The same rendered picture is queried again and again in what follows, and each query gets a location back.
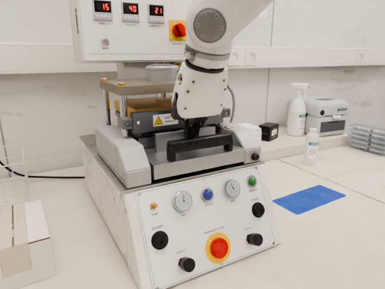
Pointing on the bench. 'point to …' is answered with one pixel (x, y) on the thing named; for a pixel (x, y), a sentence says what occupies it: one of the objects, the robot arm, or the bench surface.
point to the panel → (201, 225)
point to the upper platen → (146, 104)
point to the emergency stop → (219, 248)
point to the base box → (124, 209)
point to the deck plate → (89, 140)
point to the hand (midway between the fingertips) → (191, 132)
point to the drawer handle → (219, 140)
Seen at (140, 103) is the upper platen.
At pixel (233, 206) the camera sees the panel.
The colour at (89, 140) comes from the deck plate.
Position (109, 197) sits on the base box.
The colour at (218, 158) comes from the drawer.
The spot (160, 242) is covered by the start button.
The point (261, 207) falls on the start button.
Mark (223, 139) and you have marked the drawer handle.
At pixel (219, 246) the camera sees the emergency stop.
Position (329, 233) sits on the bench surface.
